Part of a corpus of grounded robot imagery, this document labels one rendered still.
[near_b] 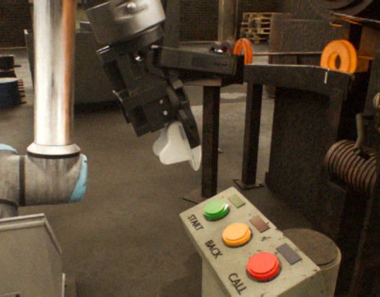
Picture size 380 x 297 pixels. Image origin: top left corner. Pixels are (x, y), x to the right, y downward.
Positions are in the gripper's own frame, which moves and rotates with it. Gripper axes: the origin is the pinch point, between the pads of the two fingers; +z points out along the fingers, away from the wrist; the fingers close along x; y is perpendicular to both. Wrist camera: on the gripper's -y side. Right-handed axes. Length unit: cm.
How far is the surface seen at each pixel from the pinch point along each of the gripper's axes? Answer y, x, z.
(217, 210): 0.0, 1.0, 9.2
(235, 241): 1.0, 8.8, 9.6
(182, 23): -346, -1058, 124
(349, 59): -74, -53, 19
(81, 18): -69, -1002, 4
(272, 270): -0.2, 16.4, 9.7
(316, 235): -15.8, 1.6, 24.5
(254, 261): 0.8, 14.0, 9.4
